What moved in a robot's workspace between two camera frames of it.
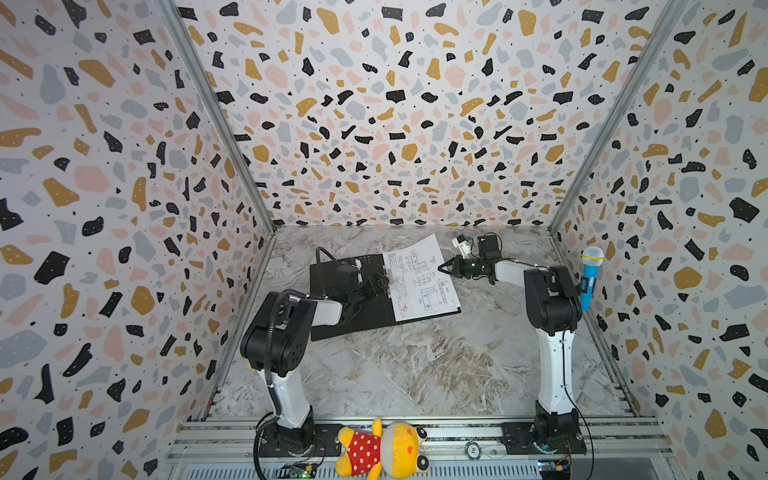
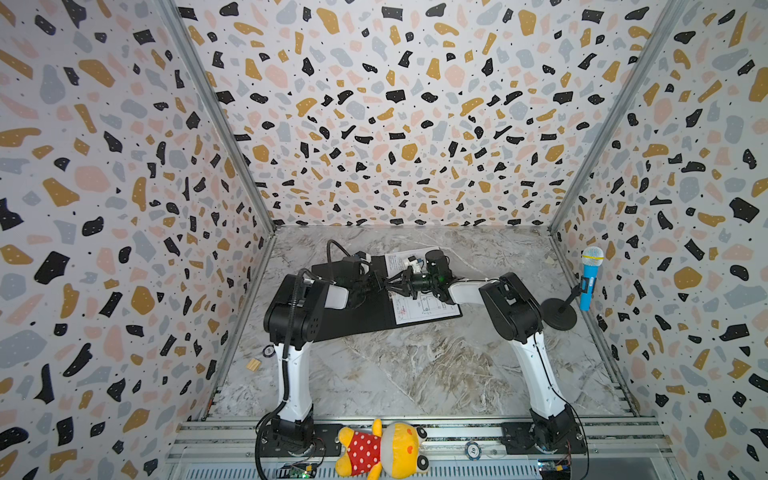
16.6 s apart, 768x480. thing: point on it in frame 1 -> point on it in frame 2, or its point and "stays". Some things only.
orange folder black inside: x=361 y=315 stays
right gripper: x=459 y=266 -> x=411 y=282
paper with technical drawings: x=419 y=286 stays
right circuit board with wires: x=560 y=469 stays
